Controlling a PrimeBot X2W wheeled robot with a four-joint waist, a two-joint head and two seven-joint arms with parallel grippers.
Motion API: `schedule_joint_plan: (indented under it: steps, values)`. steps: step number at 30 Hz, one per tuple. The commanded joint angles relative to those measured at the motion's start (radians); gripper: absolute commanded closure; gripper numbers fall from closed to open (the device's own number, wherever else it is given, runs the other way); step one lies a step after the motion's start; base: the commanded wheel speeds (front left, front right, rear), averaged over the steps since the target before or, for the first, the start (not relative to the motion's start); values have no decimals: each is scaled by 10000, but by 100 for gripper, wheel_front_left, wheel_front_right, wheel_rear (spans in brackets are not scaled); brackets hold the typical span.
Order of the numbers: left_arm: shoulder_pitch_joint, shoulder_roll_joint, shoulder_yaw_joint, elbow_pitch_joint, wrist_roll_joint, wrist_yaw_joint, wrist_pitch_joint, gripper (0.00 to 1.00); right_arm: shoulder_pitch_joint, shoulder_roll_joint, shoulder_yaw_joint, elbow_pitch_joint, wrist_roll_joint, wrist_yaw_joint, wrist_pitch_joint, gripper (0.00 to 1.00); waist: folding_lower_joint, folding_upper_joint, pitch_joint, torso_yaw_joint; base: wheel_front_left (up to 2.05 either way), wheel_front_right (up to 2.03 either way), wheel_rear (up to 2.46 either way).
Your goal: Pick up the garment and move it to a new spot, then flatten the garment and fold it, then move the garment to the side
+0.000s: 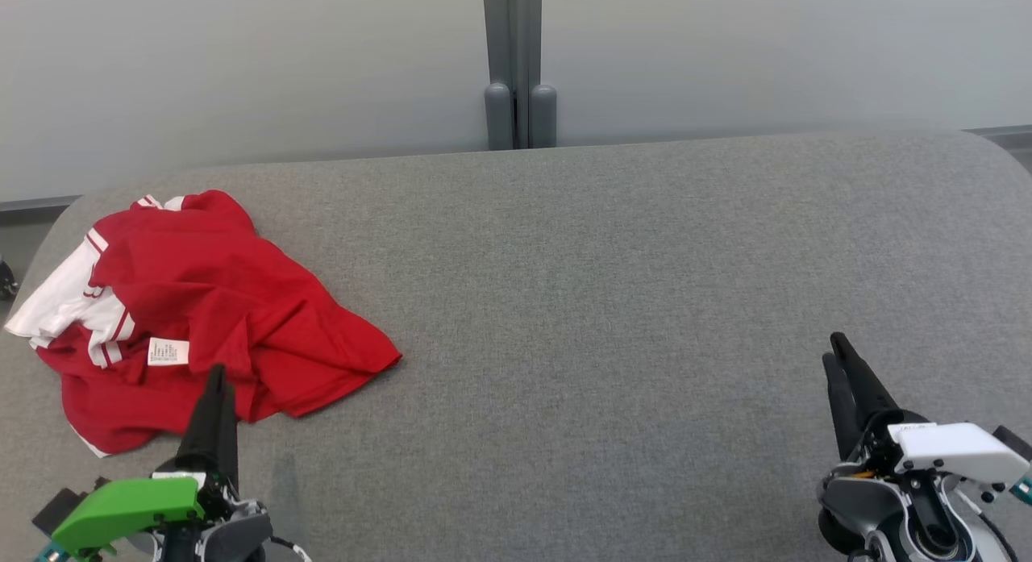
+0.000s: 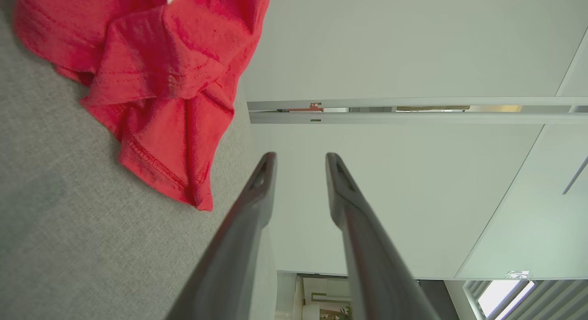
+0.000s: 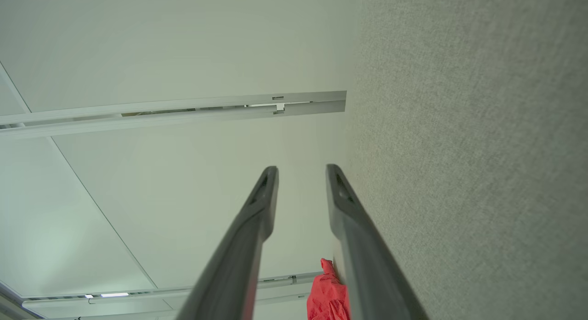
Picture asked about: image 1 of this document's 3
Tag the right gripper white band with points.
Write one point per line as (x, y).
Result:
(959, 449)

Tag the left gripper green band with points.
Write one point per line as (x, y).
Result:
(129, 509)

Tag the red garment with white band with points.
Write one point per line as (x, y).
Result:
(266, 304)

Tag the black caster wheel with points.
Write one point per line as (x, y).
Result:
(6, 281)

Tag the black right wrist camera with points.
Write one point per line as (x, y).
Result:
(1014, 443)

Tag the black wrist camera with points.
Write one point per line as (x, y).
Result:
(1014, 443)
(52, 509)

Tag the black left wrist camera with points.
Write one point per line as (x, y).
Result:
(52, 509)

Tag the grey double partition post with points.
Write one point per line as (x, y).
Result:
(520, 46)

